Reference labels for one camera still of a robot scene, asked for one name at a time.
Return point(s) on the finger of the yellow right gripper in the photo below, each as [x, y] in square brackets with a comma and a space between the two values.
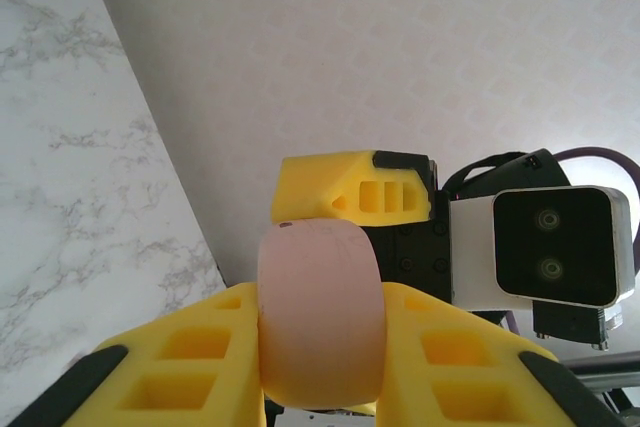
[310, 187]

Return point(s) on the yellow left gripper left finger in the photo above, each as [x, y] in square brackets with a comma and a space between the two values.
[200, 377]

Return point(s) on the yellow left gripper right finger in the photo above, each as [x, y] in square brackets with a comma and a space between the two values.
[450, 377]

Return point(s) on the pink earbud charging case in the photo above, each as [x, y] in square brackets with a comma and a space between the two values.
[320, 317]

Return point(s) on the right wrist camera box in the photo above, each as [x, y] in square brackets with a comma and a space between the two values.
[550, 247]

